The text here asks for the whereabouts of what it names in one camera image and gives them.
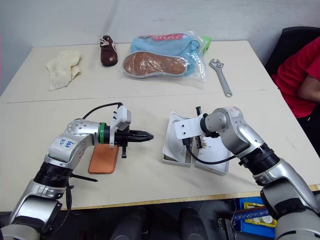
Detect small brown lace-up shoe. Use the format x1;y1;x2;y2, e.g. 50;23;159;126
98;35;119;67

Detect person in red shirt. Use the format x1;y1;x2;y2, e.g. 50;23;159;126
270;35;320;161

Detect white phone box base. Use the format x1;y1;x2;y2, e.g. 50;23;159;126
161;111;194;165

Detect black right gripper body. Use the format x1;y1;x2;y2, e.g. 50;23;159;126
195;106;203;150

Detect shoes in plastic bag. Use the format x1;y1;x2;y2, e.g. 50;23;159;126
118;30;213;90

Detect cream crumpled cloth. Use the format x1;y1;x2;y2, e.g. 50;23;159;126
45;50;84;92

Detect green packet in bag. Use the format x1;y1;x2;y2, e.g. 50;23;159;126
199;35;213;55

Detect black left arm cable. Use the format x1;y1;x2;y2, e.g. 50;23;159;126
81;101;124;120

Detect black chair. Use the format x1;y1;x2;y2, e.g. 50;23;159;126
264;25;320;76

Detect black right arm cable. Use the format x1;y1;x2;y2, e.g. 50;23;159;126
181;136;238;166

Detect white phone box lid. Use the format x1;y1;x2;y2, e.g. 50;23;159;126
193;136;230;177

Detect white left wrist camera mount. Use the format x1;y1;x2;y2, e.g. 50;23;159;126
108;105;134;149

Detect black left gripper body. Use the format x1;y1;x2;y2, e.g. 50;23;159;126
113;130;132;159

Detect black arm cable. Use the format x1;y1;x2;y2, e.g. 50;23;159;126
81;101;124;120
181;136;238;166

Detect blue plastic bin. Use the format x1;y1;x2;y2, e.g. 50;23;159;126
233;196;279;228

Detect black cable tie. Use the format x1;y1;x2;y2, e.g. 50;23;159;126
70;173;99;183

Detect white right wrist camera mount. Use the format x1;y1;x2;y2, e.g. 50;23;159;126
173;115;204;140

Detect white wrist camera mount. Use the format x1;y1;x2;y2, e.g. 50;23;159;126
108;105;134;149
173;115;204;140

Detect dark rounded shape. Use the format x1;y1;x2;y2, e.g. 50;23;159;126
109;206;149;240
177;206;209;240

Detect silver adjustable wrench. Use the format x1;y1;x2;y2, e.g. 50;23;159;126
209;57;233;98

